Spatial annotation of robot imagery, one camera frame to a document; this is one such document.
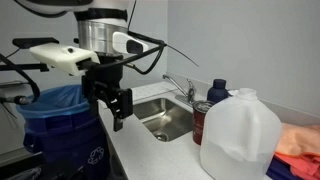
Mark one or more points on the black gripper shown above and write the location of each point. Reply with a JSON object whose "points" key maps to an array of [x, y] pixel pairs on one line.
{"points": [[106, 71]]}

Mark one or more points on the chrome sink faucet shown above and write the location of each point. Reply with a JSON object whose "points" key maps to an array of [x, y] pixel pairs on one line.
{"points": [[190, 93]]}

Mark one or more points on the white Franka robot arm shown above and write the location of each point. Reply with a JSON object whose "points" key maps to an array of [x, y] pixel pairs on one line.
{"points": [[100, 33]]}

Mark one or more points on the white brick pattern mat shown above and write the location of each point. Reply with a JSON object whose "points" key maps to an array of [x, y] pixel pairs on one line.
{"points": [[153, 90]]}

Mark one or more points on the blue plastic bin liner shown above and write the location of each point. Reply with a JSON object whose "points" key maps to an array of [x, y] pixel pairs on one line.
{"points": [[56, 100]]}

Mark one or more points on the blue recycling bin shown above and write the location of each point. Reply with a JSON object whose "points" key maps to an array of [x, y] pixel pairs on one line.
{"points": [[63, 143]]}

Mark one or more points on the stainless steel sink basin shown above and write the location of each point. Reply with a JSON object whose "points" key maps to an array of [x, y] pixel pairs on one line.
{"points": [[166, 116]]}

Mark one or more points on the metal sink drain strainer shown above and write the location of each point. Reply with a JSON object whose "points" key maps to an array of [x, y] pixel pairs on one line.
{"points": [[161, 135]]}

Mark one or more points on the grey crumpled bag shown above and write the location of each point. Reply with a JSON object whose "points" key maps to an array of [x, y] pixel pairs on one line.
{"points": [[26, 174]]}

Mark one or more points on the dark blue bottle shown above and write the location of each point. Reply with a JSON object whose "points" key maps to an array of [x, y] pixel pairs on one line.
{"points": [[217, 91]]}

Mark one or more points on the translucent plastic gallon jug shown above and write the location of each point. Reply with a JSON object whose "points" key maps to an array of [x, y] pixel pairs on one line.
{"points": [[240, 136]]}

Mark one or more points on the dark blue cloth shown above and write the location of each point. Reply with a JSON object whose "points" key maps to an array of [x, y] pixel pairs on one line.
{"points": [[278, 171]]}

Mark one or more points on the orange cloth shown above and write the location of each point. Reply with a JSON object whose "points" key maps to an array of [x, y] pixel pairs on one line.
{"points": [[296, 138]]}

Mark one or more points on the red cloth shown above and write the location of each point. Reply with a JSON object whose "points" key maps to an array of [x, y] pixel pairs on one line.
{"points": [[303, 165]]}

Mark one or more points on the black stereo camera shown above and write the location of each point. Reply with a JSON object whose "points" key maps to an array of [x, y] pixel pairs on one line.
{"points": [[33, 42]]}

